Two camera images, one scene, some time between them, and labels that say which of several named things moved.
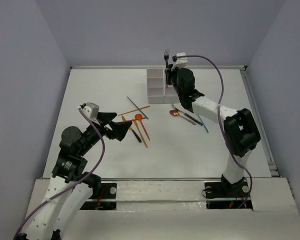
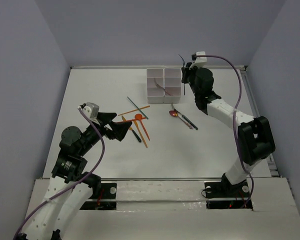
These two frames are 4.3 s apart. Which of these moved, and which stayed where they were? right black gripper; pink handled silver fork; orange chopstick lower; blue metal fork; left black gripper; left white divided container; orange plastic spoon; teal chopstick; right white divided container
Moved: blue metal fork; right black gripper; pink handled silver fork
Stayed: left white divided container; orange chopstick lower; left black gripper; right white divided container; orange plastic spoon; teal chopstick
